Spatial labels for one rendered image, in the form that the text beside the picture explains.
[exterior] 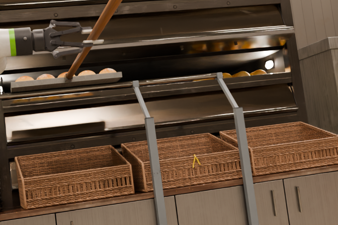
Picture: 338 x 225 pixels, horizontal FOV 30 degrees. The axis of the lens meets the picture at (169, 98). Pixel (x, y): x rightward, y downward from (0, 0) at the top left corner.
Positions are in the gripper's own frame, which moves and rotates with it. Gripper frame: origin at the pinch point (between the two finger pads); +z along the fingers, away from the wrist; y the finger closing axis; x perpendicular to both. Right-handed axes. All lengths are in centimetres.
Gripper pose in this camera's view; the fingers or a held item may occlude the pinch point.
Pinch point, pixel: (92, 36)
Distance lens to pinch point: 219.5
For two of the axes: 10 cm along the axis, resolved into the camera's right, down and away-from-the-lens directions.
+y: 1.2, 9.9, -0.9
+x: 2.4, -1.1, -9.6
